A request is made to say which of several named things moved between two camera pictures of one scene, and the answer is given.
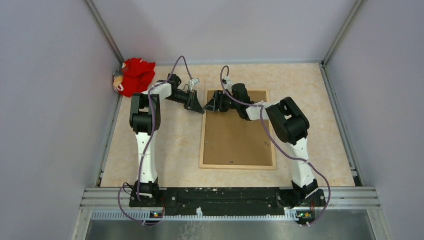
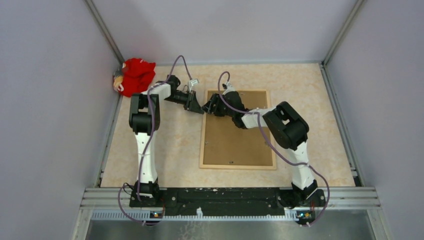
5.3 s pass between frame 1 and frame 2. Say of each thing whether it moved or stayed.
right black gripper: moved
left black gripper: stayed
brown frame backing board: stayed
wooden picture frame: stayed
